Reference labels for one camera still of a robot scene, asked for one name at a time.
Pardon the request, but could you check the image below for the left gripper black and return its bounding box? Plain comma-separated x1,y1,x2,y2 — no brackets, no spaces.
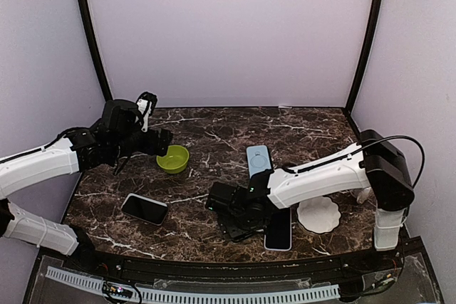
111,127,172,161

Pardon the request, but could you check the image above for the lavender phone case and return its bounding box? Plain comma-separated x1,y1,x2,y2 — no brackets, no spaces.
263,209,293,251

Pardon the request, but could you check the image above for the dark screen phone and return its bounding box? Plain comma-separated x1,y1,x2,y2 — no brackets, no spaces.
121,193,169,226

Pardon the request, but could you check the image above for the light blue phone case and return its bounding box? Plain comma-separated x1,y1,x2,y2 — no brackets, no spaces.
246,145,273,178

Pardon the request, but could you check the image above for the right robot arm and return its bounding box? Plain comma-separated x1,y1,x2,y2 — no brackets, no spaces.
205,130,418,271

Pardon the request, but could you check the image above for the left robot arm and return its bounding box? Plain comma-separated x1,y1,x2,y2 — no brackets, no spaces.
1,92,172,273

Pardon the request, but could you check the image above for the green bowl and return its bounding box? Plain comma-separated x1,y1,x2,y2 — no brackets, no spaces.
156,145,190,174

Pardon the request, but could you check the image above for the white scalloped dish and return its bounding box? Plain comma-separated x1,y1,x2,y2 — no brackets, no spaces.
296,196,341,234

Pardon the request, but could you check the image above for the patterned white mug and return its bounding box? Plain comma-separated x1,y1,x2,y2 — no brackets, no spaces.
350,187,372,204

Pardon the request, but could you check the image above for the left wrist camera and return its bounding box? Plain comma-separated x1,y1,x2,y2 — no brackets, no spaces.
136,92,157,132

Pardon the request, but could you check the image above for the black front rail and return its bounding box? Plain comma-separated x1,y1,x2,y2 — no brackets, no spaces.
32,236,431,288

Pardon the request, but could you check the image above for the white cable duct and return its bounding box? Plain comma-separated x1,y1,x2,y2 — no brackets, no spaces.
45,266,341,303

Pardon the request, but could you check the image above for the left black frame post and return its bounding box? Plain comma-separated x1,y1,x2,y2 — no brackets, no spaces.
78,0,113,101

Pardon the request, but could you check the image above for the black frame post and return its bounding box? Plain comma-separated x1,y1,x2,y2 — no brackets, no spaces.
344,0,382,117
78,0,113,101

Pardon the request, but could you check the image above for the right black frame post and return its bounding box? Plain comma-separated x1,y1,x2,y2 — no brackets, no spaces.
344,0,382,117

